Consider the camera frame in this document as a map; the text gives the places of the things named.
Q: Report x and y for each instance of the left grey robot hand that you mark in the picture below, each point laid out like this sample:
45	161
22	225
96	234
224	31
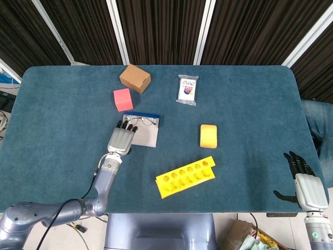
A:
121	140

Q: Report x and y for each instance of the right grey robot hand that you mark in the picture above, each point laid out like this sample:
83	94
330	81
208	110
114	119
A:
310	190

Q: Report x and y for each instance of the blue hinged glasses case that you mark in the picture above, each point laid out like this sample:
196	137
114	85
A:
145	135

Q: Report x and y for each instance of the black thin-frame eyeglasses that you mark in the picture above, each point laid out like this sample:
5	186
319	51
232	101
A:
149	121

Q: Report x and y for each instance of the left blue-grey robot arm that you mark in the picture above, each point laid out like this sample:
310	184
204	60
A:
104	182

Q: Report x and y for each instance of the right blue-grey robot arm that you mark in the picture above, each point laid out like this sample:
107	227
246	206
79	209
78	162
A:
316	234

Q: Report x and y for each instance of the pink foam cube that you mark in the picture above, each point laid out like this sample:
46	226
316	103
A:
123	100

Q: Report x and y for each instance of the brown cardboard box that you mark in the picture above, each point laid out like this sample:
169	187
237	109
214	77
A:
135	78

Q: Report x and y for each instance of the cardboard box on floor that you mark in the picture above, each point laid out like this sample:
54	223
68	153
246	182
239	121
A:
234	234

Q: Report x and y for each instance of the black table control panel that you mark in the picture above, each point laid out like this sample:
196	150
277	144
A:
282	214

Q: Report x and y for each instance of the yellow test tube rack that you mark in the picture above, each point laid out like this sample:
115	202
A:
162	186

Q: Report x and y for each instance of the blue jeans leg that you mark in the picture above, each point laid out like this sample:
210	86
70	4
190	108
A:
320	122

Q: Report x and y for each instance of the white plastic tissue pack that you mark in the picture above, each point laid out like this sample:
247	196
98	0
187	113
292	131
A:
186	89

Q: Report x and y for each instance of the yellow sponge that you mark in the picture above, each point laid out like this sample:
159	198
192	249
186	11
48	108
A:
208	136

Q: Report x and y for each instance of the blue-grey robot torso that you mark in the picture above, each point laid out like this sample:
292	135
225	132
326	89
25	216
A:
161	234

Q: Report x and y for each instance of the teal velvet table cloth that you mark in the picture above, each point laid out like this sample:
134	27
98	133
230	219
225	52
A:
234	117

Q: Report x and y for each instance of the dark pleated curtain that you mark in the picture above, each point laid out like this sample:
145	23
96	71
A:
161	28
86	28
317	67
15	34
255	28

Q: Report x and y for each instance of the white partition post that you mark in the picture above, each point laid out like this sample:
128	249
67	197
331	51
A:
117	28
10	70
307	36
52	28
205	28

